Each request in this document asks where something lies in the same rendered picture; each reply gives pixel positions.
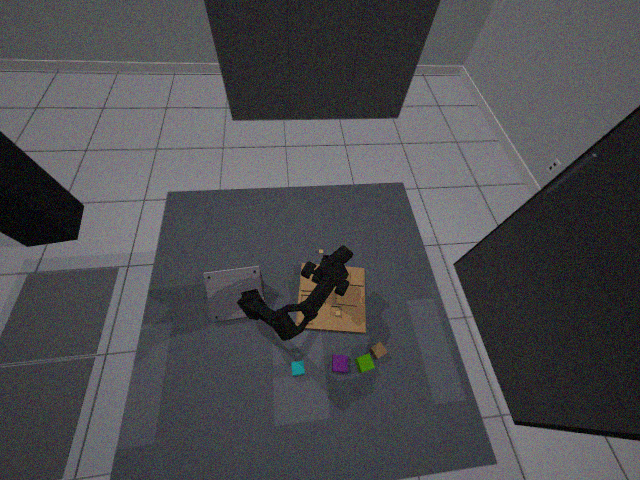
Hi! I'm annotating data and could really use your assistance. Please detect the purple block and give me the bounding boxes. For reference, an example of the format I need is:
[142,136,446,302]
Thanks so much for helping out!
[332,354,348,372]

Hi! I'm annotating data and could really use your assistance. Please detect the teal block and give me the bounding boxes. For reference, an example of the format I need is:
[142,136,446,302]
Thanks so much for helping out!
[291,360,305,376]

